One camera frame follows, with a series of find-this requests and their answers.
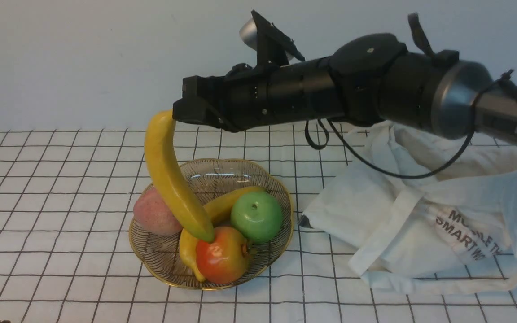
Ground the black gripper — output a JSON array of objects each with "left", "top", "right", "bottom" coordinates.
[{"left": 172, "top": 63, "right": 267, "bottom": 133}]

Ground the yellow banana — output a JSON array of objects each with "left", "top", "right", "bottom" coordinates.
[
  {"left": 179, "top": 186, "right": 265, "bottom": 282},
  {"left": 144, "top": 110, "right": 214, "bottom": 243}
]

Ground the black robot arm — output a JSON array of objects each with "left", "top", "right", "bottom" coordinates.
[{"left": 172, "top": 33, "right": 517, "bottom": 145}]

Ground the cream canvas tote bag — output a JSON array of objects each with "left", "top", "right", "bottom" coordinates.
[{"left": 303, "top": 147, "right": 517, "bottom": 295}]

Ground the green apple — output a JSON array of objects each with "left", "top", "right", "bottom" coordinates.
[{"left": 230, "top": 192, "right": 283, "bottom": 244}]

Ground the pink peach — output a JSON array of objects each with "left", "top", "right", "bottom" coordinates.
[{"left": 133, "top": 185, "right": 183, "bottom": 236}]

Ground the white grid tablecloth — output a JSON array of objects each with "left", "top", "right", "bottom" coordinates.
[{"left": 0, "top": 129, "right": 517, "bottom": 323}]

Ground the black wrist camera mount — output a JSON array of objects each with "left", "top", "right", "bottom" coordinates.
[{"left": 239, "top": 10, "right": 306, "bottom": 67}]

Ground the wire fruit basket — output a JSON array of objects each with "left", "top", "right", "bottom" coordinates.
[{"left": 128, "top": 158, "right": 294, "bottom": 291}]

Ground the black cable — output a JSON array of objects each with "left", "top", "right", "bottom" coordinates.
[{"left": 304, "top": 70, "right": 517, "bottom": 180}]

